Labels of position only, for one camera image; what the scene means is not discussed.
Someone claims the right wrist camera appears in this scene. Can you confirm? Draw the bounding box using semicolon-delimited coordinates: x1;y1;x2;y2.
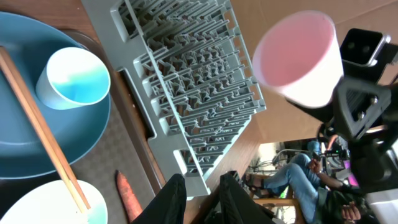
340;28;391;67

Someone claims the brown serving tray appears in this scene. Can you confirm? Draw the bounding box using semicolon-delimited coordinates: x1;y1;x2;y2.
63;29;161;223

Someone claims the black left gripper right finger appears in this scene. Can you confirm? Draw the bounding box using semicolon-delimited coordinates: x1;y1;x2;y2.
215;172;274;224

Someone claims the seated person in jeans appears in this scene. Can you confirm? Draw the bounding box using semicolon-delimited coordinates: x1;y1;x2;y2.
243;153;372;223

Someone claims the grey dishwasher rack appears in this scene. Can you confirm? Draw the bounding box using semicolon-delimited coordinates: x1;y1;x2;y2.
82;0;266;198

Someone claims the dark blue plate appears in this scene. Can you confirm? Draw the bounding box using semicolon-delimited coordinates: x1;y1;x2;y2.
1;12;111;179

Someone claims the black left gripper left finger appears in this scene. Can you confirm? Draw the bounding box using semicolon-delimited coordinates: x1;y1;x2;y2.
132;174;187;224

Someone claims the light blue rice bowl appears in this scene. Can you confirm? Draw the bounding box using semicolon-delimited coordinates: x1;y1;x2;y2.
1;180;108;224

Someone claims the orange carrot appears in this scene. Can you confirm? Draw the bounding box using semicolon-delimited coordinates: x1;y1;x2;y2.
116;170;143;223

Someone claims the pink cup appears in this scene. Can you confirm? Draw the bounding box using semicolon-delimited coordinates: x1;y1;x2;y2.
252;10;343;108

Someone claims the light blue cup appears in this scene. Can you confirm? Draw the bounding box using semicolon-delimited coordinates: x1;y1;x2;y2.
35;47;111;110

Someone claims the wooden chopstick right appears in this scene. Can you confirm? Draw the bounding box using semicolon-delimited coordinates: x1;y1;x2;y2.
0;45;91;211

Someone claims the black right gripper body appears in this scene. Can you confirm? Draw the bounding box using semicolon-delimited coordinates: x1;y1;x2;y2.
317;77;398;194

